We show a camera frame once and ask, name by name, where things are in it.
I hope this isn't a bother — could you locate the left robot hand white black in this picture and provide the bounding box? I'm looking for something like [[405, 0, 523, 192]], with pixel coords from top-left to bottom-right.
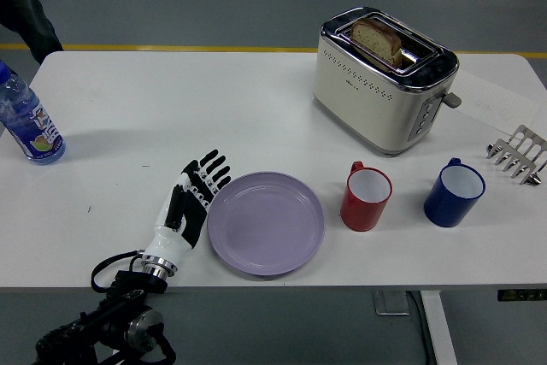
[[143, 149, 232, 264]]

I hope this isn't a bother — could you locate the purple round plate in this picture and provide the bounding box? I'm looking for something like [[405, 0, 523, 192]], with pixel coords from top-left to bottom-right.
[[207, 171, 326, 277]]

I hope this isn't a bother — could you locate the clear plastic water bottle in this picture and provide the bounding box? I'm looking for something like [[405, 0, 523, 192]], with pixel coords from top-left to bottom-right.
[[0, 61, 67, 166]]

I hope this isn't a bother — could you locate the red mug white inside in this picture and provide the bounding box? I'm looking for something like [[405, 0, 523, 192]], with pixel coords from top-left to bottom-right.
[[339, 161, 393, 233]]

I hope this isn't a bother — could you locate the cream and chrome toaster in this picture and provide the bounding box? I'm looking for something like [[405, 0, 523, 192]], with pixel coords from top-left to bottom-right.
[[311, 6, 462, 157]]

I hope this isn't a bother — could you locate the person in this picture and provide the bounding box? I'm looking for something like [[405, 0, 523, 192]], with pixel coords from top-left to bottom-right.
[[0, 0, 64, 66]]

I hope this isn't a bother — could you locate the bread slice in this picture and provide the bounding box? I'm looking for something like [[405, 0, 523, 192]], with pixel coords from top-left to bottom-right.
[[350, 18, 403, 68]]

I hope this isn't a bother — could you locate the blue mug white inside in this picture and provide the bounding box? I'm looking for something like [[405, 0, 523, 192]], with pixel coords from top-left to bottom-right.
[[423, 157, 486, 228]]

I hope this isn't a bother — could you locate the white table leg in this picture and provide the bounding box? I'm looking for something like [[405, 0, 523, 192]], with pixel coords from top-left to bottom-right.
[[421, 291, 458, 365]]

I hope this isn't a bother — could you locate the white paper sheet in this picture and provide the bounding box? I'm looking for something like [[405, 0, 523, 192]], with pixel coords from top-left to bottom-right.
[[448, 69, 538, 133]]

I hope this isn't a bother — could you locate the silver metal toast rack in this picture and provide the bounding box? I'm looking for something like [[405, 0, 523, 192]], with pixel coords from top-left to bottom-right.
[[485, 124, 547, 187]]

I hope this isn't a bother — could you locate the black table control panel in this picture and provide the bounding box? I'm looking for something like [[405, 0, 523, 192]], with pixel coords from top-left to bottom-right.
[[497, 289, 547, 303]]

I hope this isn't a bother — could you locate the grey bracket under table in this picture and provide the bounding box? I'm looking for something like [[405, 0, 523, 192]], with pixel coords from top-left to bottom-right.
[[373, 291, 412, 317]]

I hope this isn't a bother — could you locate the grey cable under table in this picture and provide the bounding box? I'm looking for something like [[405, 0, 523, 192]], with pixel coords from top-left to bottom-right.
[[405, 291, 431, 365]]

